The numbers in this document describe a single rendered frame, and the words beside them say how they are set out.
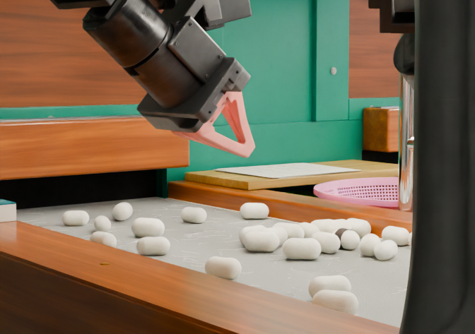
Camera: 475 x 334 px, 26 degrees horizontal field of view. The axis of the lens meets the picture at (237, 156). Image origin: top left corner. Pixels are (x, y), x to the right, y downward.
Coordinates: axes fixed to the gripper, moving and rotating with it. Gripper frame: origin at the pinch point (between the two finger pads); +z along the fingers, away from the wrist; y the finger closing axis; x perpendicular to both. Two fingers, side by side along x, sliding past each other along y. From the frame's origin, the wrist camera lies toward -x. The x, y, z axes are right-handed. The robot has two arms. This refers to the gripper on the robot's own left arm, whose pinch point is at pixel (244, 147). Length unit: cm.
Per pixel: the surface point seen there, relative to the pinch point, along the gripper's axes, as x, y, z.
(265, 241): 4.5, 2.7, 10.1
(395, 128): -37, 39, 47
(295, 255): 5.1, -2.1, 10.4
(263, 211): -4.4, 20.3, 20.4
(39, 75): -5.6, 45.9, -3.1
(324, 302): 13.0, -20.8, 0.2
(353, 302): 11.9, -22.3, 1.3
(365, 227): -4.9, 3.0, 20.6
